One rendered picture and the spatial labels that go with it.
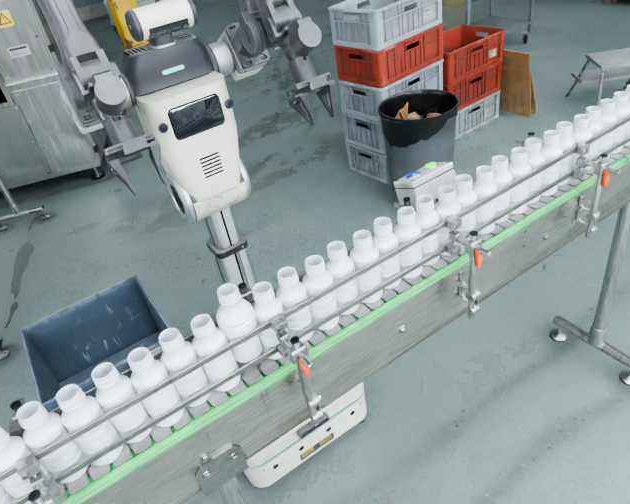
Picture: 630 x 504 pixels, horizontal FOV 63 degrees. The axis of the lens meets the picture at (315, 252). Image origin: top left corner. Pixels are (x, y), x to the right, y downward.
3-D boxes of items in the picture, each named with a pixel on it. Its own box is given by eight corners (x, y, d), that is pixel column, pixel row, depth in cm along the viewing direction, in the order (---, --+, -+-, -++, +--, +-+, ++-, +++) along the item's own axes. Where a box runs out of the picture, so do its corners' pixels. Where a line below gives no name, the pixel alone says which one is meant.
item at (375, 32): (378, 51, 297) (375, 11, 284) (330, 45, 324) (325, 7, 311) (444, 22, 325) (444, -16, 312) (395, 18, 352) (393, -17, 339)
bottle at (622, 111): (606, 156, 145) (617, 99, 135) (593, 147, 150) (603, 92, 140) (626, 152, 145) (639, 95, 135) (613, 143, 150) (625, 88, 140)
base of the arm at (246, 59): (223, 28, 140) (242, 70, 142) (231, 14, 133) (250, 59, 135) (251, 19, 144) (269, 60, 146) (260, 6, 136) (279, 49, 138)
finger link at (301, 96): (336, 114, 124) (320, 77, 123) (312, 124, 121) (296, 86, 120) (322, 122, 130) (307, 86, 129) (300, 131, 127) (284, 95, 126)
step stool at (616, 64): (625, 88, 415) (636, 34, 390) (662, 117, 366) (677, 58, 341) (564, 96, 421) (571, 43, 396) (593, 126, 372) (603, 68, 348)
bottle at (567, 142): (539, 183, 139) (546, 125, 129) (552, 174, 142) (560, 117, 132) (560, 189, 135) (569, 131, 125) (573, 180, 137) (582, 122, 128)
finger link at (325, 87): (347, 110, 126) (332, 73, 124) (324, 119, 123) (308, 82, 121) (333, 117, 132) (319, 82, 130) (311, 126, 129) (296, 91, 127)
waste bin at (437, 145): (419, 229, 303) (415, 127, 265) (371, 202, 335) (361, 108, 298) (474, 198, 320) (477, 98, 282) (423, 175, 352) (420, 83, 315)
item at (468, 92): (448, 116, 370) (448, 86, 357) (407, 105, 399) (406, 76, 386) (502, 89, 395) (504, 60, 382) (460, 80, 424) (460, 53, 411)
